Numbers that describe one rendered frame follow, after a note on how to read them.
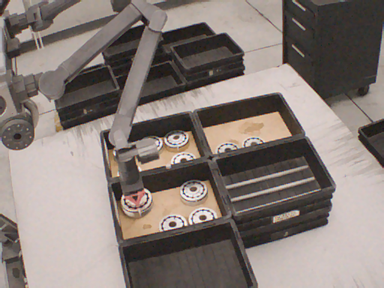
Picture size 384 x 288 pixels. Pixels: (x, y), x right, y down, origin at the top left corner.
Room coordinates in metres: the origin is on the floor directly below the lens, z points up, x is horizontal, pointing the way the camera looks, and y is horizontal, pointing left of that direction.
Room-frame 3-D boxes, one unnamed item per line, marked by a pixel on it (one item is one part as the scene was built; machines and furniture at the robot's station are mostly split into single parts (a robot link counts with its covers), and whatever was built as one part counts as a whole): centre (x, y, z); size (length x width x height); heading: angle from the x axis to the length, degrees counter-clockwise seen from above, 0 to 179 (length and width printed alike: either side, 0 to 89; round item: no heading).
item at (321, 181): (1.20, -0.28, 0.87); 0.40 x 0.30 x 0.11; 99
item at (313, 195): (1.20, -0.28, 0.92); 0.40 x 0.30 x 0.02; 99
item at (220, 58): (2.62, -0.16, 0.37); 0.40 x 0.30 x 0.45; 106
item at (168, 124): (1.44, 0.16, 0.87); 0.40 x 0.30 x 0.11; 99
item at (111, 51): (2.90, 0.33, 0.37); 0.40 x 0.30 x 0.45; 106
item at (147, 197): (1.06, 0.20, 1.04); 0.10 x 0.10 x 0.01
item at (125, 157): (1.05, 0.19, 1.22); 0.07 x 0.06 x 0.07; 106
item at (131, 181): (1.05, 0.20, 1.16); 0.10 x 0.07 x 0.07; 10
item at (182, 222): (1.07, 0.10, 0.86); 0.10 x 0.10 x 0.01
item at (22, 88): (1.19, 0.49, 1.45); 0.09 x 0.08 x 0.12; 16
